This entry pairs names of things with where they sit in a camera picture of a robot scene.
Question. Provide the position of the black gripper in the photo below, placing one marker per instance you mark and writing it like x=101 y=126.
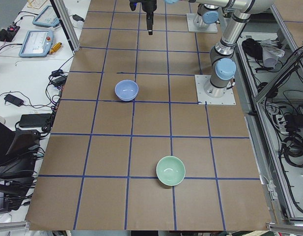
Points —
x=149 y=5

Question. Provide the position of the green ceramic bowl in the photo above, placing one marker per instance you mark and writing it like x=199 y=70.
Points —
x=170 y=170

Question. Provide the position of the blue ceramic bowl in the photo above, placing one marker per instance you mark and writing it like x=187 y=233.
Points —
x=126 y=90

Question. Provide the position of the yellow cylindrical tool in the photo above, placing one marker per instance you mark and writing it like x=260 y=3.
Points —
x=55 y=48

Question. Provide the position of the blue teach pendant far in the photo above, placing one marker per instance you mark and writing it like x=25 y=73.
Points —
x=47 y=18

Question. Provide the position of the blue teach pendant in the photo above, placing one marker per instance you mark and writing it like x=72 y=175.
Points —
x=37 y=44
x=47 y=18

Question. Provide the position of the black cloth bundle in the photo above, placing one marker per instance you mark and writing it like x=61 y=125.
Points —
x=253 y=48

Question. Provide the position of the black power adapter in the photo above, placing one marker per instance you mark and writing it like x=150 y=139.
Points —
x=58 y=78

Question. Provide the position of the blue teach pendant near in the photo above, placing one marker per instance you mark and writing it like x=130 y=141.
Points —
x=37 y=44

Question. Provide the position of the white crumpled cloth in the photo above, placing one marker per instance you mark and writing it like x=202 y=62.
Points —
x=270 y=53

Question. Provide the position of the black flat box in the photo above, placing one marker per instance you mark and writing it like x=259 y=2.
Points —
x=34 y=120

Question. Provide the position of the white power strip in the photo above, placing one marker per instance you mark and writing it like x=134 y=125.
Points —
x=279 y=121

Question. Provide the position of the aluminium frame post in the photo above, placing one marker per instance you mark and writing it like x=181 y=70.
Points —
x=67 y=26

